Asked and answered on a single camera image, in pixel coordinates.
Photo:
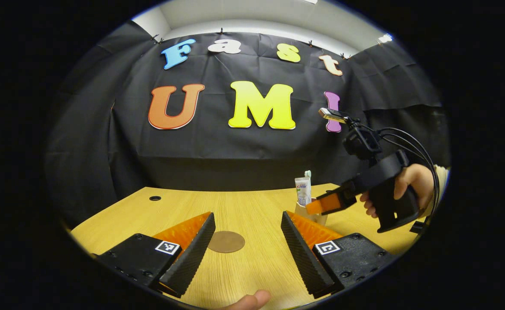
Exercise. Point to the white toothpaste tube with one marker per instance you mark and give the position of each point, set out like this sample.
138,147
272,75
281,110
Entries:
303,189

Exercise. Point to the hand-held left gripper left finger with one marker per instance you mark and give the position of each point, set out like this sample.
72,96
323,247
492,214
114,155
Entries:
188,262

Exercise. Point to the wooden desktop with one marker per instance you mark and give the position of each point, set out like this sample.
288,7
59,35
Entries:
252,206

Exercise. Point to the white toothbrush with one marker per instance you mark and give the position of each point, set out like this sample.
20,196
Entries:
307,174

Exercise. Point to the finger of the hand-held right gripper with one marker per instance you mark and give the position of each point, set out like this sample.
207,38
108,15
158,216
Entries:
327,203

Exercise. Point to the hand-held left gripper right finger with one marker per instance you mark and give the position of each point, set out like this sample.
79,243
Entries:
304,258

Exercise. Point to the black backdrop cloth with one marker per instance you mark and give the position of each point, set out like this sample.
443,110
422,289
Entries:
218,150

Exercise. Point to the beige cup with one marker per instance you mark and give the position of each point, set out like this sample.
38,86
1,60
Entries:
319,218

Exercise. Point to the brown round coaster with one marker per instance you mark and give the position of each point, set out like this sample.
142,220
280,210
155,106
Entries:
226,242

